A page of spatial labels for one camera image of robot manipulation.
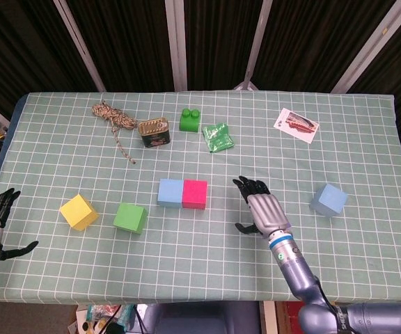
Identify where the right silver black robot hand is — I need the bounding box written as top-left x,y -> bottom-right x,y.
232,175 -> 292,240

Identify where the pink foam cube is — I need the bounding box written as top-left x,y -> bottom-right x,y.
181,179 -> 209,210

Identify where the yellow foam cube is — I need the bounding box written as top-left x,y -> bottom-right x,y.
58,193 -> 100,232

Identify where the light blue foam cube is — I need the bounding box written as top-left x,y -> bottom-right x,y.
308,183 -> 349,219
157,178 -> 184,209

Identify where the green checked tablecloth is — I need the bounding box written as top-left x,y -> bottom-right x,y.
0,90 -> 401,307

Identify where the green foil packet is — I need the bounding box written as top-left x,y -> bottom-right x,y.
201,122 -> 235,153

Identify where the white picture card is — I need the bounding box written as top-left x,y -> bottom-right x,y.
273,107 -> 320,145

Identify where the white table leg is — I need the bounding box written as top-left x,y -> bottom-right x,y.
262,301 -> 278,334

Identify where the red cardboard box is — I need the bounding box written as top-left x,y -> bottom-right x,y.
276,301 -> 306,334

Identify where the green toy building brick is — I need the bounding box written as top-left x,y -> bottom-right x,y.
179,108 -> 202,134

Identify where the blue-grey robot torso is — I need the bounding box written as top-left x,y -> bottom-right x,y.
143,301 -> 261,334

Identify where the green foam cube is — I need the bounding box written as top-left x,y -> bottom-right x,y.
112,202 -> 149,234

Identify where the dark green luncheon meat can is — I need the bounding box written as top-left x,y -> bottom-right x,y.
137,117 -> 172,149

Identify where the teal printed plastic bag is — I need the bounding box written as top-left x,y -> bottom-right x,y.
86,304 -> 136,330

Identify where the black arm cable with connector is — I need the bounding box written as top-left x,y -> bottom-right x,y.
312,274 -> 339,312

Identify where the braided rope bundle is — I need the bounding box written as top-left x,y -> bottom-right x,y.
91,100 -> 139,166

